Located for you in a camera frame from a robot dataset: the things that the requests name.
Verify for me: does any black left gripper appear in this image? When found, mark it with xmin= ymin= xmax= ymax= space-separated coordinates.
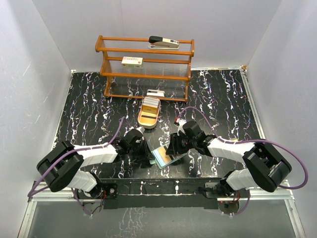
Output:
xmin=128 ymin=137 xmax=155 ymax=161

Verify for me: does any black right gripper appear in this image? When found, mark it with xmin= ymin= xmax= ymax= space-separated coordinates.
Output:
xmin=166 ymin=131 xmax=197 ymax=155

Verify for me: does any mint green card holder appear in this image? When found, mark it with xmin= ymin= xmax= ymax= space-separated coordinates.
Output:
xmin=149 ymin=144 xmax=188 ymax=169

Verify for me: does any brown gold credit card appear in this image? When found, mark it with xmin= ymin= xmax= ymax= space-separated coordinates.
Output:
xmin=158 ymin=146 xmax=174 ymax=163

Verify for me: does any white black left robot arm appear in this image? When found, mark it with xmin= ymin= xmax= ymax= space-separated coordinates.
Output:
xmin=37 ymin=126 xmax=154 ymax=198

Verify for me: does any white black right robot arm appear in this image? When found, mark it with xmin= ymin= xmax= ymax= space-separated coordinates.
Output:
xmin=166 ymin=119 xmax=292 ymax=197

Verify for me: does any beige oval card tray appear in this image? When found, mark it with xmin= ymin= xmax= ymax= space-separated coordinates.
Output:
xmin=138 ymin=100 xmax=160 ymax=129

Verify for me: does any stack of credit cards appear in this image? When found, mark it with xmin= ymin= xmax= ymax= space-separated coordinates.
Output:
xmin=142 ymin=97 xmax=160 ymax=115

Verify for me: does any black front base bar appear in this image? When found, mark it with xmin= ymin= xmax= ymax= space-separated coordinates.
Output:
xmin=101 ymin=178 xmax=223 ymax=209

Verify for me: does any wooden three-tier shelf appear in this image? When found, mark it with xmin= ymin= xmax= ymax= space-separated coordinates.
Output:
xmin=95 ymin=35 xmax=195 ymax=102

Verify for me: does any white red staples box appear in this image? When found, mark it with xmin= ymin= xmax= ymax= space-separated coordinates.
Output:
xmin=121 ymin=57 xmax=143 ymax=68

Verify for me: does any black grey stapler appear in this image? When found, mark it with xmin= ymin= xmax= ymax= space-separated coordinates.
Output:
xmin=148 ymin=36 xmax=179 ymax=50

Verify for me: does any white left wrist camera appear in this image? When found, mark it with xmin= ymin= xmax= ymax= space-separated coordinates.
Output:
xmin=136 ymin=126 xmax=145 ymax=134

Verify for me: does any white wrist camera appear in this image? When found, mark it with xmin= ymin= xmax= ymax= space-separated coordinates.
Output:
xmin=174 ymin=119 xmax=187 ymax=134
xmin=136 ymin=126 xmax=145 ymax=134

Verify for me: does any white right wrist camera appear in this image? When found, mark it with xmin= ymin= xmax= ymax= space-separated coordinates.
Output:
xmin=174 ymin=119 xmax=187 ymax=134

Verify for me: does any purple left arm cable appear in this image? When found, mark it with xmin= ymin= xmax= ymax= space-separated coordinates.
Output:
xmin=27 ymin=116 xmax=126 ymax=216

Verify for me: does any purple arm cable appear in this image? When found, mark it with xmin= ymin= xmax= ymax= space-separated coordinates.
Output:
xmin=177 ymin=106 xmax=309 ymax=216
xmin=27 ymin=116 xmax=126 ymax=216

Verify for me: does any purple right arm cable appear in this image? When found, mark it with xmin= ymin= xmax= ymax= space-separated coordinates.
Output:
xmin=177 ymin=106 xmax=309 ymax=216

